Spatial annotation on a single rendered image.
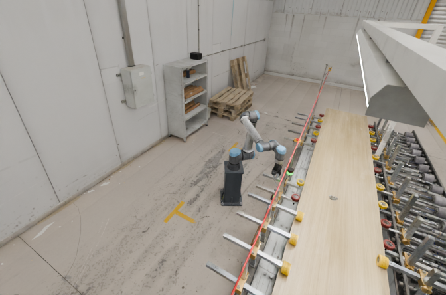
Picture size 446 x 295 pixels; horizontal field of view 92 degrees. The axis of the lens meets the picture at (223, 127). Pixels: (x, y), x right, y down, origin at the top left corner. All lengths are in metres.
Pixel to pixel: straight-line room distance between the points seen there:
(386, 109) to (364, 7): 8.84
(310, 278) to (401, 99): 1.52
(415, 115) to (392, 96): 0.06
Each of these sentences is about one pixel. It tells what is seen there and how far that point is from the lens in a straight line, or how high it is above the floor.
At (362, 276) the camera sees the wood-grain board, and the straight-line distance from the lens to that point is 2.09.
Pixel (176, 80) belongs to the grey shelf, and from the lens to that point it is 4.13.
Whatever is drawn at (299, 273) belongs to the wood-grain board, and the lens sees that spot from 1.91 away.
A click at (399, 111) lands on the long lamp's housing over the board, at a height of 2.33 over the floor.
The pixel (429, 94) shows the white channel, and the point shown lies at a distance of 0.38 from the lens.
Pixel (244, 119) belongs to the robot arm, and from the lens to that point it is 2.46.
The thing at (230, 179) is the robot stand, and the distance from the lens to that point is 3.02.
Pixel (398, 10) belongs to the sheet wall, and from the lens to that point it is 9.47.
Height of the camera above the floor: 2.51
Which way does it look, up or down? 29 degrees down
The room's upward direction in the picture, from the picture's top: 3 degrees clockwise
